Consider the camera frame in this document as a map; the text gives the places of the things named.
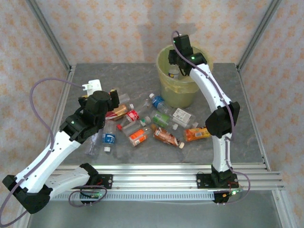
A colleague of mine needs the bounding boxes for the white bottle yellow-blue label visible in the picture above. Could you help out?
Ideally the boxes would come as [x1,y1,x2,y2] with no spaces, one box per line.
[168,67,181,79]

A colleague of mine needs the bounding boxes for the red label cola bottle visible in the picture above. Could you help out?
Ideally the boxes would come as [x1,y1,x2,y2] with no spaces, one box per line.
[116,109,141,131]

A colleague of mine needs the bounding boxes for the blue label bottle white cap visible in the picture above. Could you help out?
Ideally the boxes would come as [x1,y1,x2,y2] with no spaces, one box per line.
[102,120,117,153]

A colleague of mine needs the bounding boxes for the clear bottle green-white cap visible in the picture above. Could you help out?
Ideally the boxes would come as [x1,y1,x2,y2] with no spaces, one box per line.
[123,116,152,137]

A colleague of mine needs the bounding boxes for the crushed clear plastic bottle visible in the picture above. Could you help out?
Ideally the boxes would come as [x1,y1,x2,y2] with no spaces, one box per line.
[85,133,103,159]

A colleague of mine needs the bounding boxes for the blue label water bottle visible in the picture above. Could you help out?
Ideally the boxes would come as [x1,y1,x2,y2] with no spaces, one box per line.
[149,93,172,114]

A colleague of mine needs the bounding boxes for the bright orange label bottle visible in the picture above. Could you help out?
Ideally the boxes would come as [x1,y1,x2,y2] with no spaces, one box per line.
[128,127,152,148]

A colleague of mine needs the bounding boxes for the green label bottle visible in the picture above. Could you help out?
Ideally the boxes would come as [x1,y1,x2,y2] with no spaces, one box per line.
[150,110,179,130]

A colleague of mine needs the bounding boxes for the white label square bottle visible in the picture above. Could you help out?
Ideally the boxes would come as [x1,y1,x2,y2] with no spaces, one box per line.
[171,108,200,130]

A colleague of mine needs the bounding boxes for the orange-brown label bottle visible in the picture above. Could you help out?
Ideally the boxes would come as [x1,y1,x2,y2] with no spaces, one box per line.
[153,127,185,149]

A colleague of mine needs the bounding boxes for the orange juice bottle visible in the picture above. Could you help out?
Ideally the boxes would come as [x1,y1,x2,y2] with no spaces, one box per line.
[184,127,212,143]

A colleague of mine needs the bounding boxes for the translucent yellow-green plastic bin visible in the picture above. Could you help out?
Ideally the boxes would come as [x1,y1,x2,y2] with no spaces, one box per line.
[155,44,214,109]

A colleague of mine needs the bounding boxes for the small circuit board green light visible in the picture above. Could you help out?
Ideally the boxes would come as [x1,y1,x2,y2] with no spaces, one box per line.
[222,190,244,198]
[80,191,102,200]

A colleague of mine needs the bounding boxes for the grey metal shelf panel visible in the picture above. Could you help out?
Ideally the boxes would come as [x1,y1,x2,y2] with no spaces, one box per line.
[27,200,285,228]

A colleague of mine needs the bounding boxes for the aluminium table side rail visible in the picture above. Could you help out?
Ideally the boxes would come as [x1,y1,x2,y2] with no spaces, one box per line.
[47,65,77,144]
[236,65,271,172]

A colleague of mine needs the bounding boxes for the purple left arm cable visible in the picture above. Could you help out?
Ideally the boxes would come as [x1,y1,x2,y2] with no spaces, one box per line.
[0,77,107,226]

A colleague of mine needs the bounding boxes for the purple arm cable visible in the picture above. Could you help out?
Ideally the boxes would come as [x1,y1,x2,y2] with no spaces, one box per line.
[171,30,252,207]
[0,77,107,226]

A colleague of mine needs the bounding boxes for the aluminium frame post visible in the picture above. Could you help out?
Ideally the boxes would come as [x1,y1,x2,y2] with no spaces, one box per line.
[272,190,299,228]
[14,210,33,228]
[25,0,72,72]
[237,0,284,71]

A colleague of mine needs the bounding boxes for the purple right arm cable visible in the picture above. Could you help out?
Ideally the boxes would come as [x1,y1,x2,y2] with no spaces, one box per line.
[171,30,252,207]

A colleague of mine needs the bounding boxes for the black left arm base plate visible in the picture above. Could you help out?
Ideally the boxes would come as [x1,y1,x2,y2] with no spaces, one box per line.
[94,174,114,190]

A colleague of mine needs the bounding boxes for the aluminium mounting rail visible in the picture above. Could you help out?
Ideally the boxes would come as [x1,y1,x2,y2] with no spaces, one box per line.
[47,163,285,191]

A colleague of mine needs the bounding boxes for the slotted grey cable duct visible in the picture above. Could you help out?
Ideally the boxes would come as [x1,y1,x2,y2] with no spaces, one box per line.
[51,191,216,202]

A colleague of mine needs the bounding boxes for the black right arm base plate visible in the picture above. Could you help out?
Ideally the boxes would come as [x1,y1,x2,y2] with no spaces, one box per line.
[196,172,239,190]

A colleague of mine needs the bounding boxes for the aluminium lower frame post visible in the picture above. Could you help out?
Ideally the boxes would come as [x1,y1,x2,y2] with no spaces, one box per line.
[272,190,299,228]
[14,210,33,228]

